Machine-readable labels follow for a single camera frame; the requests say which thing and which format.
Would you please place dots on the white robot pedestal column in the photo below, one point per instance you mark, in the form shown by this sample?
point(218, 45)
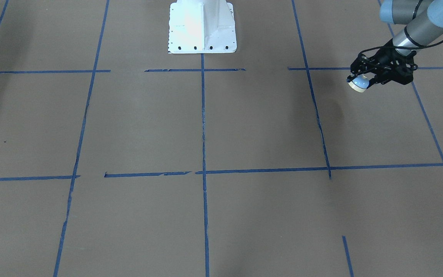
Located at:
point(201, 26)

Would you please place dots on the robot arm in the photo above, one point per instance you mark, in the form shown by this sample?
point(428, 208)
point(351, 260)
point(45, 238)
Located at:
point(423, 24)

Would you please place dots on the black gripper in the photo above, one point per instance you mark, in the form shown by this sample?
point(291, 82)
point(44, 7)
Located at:
point(383, 60)

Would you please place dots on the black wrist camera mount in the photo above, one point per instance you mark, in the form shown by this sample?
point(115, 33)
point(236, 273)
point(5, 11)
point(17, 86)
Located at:
point(406, 69)

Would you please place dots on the blue service bell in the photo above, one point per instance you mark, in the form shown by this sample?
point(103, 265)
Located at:
point(359, 83)

